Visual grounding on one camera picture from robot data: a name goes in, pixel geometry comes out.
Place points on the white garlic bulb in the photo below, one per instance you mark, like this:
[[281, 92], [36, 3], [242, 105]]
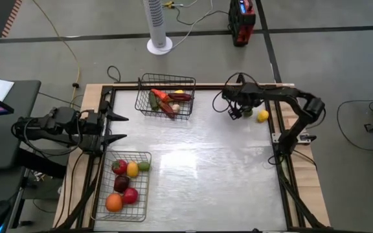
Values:
[[175, 108]]

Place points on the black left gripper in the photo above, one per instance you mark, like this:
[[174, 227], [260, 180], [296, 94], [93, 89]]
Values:
[[92, 132]]

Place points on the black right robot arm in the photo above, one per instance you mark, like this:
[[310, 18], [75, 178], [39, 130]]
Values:
[[312, 106]]

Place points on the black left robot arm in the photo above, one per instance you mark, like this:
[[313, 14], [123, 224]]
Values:
[[57, 118]]

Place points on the bright red apple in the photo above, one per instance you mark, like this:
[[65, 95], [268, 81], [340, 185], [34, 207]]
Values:
[[130, 195]]

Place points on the green lime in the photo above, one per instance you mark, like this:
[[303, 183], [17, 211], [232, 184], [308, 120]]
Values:
[[143, 166], [248, 113]]

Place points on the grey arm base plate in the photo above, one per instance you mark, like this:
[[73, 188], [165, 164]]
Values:
[[303, 137]]

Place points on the orange carrot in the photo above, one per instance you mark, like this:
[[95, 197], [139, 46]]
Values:
[[160, 95]]

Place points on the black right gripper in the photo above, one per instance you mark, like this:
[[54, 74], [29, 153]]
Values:
[[241, 95]]

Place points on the green cucumber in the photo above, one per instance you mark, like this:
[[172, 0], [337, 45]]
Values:
[[153, 101]]

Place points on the dark purple eggplant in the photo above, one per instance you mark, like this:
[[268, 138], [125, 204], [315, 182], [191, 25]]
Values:
[[180, 96]]

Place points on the white tower fan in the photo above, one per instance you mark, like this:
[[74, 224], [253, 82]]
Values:
[[155, 19]]

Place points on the yellow vegetable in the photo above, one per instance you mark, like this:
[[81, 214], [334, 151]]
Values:
[[179, 91]]

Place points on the orange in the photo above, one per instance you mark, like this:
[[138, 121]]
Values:
[[113, 203]]

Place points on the black desk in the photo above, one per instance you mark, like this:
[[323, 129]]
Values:
[[24, 94]]

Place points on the yellow lemon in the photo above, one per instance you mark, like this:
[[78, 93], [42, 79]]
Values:
[[263, 116]]

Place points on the large dark red vegetable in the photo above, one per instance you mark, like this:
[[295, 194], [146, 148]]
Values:
[[121, 184]]

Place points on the red black power station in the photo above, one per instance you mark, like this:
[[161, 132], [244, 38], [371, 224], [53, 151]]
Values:
[[241, 29]]

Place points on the yellow-orange lemon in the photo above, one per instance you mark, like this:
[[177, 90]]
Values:
[[132, 169]]

